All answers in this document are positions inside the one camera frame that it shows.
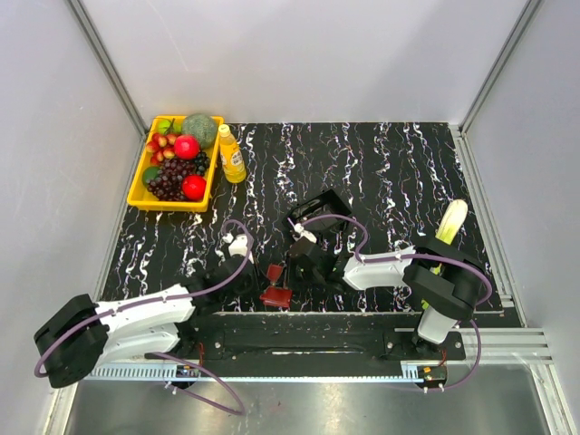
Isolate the red leather card holder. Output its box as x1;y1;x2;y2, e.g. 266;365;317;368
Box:
259;264;293;309

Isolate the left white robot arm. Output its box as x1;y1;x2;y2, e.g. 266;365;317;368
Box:
34;235;256;389

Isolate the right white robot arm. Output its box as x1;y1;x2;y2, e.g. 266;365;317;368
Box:
288;237;493;359

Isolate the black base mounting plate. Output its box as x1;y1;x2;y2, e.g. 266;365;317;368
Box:
169;312;466;362

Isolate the red apple lower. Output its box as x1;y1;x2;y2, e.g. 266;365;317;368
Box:
181;175;207;202

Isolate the red apple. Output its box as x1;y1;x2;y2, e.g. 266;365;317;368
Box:
181;175;207;202
174;135;200;160

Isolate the yellow juice bottle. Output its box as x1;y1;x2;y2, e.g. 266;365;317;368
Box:
217;124;247;184

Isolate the dark purple grape bunch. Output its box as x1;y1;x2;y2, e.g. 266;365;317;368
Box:
145;151;210;202

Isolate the yellow plastic tray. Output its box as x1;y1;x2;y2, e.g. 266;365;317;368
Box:
127;114;224;212

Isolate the green lime fruit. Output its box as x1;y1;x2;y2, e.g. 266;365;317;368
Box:
141;166;161;188

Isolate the red apple upper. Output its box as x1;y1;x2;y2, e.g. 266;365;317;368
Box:
174;135;200;160

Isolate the small red fruits cluster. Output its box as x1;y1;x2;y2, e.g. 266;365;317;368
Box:
145;133;178;166

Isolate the green broccoli head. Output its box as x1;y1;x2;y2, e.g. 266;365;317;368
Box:
181;113;218;150

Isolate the green pear fruit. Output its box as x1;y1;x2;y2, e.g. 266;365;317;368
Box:
157;118;181;135

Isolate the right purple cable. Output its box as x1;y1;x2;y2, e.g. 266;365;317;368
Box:
292;213;494;393

